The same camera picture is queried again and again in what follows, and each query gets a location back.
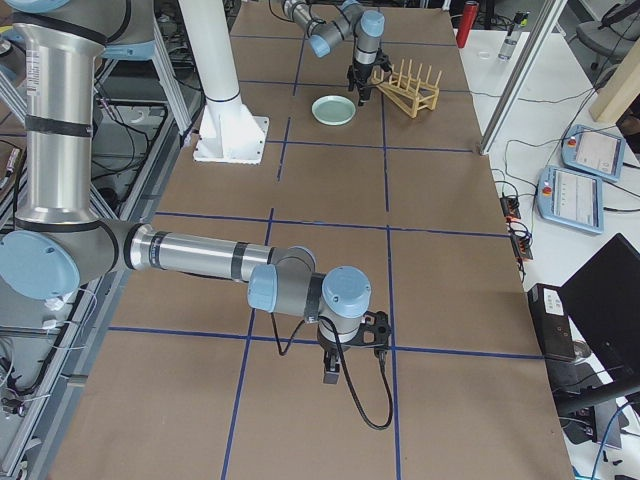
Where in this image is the clear water bottle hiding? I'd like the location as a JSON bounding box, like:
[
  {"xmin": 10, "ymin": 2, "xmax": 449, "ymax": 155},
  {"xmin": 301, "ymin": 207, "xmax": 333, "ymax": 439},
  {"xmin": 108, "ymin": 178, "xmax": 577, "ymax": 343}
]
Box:
[{"xmin": 497, "ymin": 11, "xmax": 529, "ymax": 61}]

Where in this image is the black mini computer box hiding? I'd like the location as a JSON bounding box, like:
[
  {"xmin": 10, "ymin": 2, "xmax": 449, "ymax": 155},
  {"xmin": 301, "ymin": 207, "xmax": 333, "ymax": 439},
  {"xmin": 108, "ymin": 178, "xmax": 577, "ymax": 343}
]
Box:
[{"xmin": 527, "ymin": 283, "xmax": 575, "ymax": 362}]

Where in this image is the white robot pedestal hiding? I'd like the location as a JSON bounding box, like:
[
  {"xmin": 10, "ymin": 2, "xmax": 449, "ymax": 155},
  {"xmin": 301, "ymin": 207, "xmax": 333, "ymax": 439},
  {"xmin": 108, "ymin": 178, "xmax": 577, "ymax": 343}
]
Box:
[{"xmin": 179, "ymin": 0, "xmax": 269, "ymax": 165}]

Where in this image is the aluminium frame post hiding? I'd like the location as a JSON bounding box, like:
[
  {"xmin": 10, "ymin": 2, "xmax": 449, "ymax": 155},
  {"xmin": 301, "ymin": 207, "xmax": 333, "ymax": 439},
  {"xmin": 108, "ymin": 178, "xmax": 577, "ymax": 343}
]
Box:
[{"xmin": 479, "ymin": 0, "xmax": 567, "ymax": 155}]

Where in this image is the wooden dish rack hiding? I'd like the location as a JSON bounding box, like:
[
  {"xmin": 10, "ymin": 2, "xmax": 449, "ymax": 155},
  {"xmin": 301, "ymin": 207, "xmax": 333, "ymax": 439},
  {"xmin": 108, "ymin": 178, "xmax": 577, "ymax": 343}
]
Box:
[{"xmin": 372, "ymin": 59, "xmax": 442, "ymax": 119}]

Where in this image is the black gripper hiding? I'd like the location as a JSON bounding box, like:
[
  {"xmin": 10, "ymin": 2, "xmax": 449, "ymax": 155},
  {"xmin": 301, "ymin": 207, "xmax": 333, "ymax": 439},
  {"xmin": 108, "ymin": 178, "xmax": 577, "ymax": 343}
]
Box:
[
  {"xmin": 317, "ymin": 330, "xmax": 341, "ymax": 385},
  {"xmin": 347, "ymin": 59, "xmax": 390, "ymax": 106}
]

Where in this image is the teach pendant near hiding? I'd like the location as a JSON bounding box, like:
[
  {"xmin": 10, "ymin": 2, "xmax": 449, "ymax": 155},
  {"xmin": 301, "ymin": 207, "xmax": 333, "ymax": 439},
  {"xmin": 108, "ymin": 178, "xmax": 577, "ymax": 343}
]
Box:
[{"xmin": 536, "ymin": 166, "xmax": 604, "ymax": 234}]

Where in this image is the teach pendant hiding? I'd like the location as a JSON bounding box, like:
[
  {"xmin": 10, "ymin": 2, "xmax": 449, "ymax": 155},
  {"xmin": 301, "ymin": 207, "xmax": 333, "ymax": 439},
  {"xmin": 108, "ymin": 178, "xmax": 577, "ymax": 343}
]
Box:
[
  {"xmin": 561, "ymin": 124, "xmax": 625, "ymax": 182},
  {"xmin": 536, "ymin": 166, "xmax": 604, "ymax": 234}
]

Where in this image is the red cylinder bottle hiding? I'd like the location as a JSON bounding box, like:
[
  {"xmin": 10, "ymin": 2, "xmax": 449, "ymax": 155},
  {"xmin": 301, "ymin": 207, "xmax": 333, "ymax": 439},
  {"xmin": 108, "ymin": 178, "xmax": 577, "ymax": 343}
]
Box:
[{"xmin": 456, "ymin": 0, "xmax": 479, "ymax": 49}]

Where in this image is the teach pendant far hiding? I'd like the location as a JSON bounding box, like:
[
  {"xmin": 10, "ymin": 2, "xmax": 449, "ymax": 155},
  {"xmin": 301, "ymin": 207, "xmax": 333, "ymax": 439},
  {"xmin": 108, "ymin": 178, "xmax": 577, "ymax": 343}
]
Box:
[{"xmin": 561, "ymin": 124, "xmax": 625, "ymax": 182}]

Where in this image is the mint green plate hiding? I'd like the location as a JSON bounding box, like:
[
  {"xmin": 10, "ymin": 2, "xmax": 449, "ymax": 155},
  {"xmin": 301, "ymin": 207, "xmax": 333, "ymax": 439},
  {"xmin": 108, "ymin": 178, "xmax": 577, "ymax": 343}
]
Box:
[{"xmin": 311, "ymin": 95, "xmax": 356, "ymax": 126}]

